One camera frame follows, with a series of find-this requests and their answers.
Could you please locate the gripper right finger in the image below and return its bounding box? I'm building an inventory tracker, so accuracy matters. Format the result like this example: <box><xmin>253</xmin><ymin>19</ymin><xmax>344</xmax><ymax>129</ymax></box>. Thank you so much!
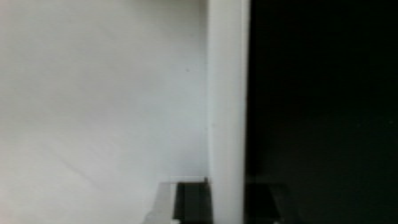
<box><xmin>246</xmin><ymin>183</ymin><xmax>298</xmax><ymax>224</ymax></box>

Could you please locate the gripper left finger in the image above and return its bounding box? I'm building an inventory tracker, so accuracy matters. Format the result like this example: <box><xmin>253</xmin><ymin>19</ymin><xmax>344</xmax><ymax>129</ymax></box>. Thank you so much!
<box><xmin>173</xmin><ymin>179</ymin><xmax>214</xmax><ymax>224</ymax></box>

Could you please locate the white square tabletop part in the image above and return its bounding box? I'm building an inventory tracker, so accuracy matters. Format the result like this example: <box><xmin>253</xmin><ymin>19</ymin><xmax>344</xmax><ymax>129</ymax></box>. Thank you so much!
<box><xmin>0</xmin><ymin>0</ymin><xmax>251</xmax><ymax>224</ymax></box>

